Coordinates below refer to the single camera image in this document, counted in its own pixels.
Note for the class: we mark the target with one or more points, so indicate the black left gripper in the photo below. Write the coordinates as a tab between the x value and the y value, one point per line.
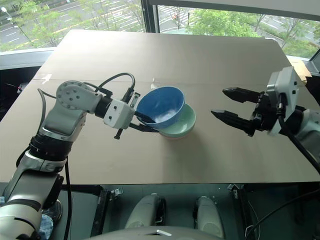
119	133

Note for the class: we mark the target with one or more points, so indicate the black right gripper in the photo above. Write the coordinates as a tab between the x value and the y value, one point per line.
266	115

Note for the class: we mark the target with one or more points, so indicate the blue bowl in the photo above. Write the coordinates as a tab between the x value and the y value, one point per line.
162	102

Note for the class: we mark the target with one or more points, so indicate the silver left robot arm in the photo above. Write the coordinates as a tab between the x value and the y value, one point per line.
67	117

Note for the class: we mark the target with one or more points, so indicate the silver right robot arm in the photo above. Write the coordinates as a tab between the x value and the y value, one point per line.
308	122

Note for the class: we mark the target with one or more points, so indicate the green bowl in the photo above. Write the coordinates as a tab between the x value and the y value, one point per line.
183	122

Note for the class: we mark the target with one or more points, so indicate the brown cardboard sheet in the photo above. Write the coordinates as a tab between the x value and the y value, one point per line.
160	155

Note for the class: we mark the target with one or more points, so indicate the small cardboard piece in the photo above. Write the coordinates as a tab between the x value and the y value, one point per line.
301	70

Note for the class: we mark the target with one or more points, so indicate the grey rounded robot leg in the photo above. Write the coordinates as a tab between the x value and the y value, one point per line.
147	212
208	217

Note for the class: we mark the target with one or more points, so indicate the blue checked cloth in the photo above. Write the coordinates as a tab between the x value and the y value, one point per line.
47	225

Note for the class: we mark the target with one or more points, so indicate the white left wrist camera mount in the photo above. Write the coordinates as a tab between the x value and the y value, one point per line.
117	112

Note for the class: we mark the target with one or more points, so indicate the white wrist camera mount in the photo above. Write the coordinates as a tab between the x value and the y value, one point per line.
286	87
117	112

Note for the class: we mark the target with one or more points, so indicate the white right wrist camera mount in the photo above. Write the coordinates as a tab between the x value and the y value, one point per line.
286	87

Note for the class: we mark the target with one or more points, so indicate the black table frame bracket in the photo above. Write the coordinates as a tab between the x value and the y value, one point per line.
242	207
105	210

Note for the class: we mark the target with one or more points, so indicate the dark window frame post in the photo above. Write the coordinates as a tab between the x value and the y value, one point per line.
150	15

